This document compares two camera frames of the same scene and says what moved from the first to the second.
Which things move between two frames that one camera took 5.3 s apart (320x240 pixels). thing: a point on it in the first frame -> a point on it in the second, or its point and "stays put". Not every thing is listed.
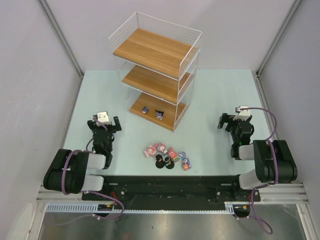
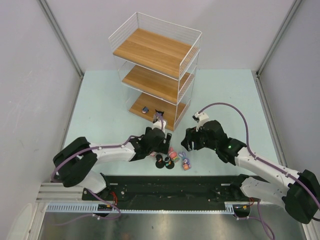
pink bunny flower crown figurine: x=173 y=155 stays put
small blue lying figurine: x=145 y=110 stays put
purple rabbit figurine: x=186 y=161 stays put
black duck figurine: x=159 y=163 stays put
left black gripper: x=103 y=127 -> x=164 y=142
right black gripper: x=232 y=122 -> x=193 y=139
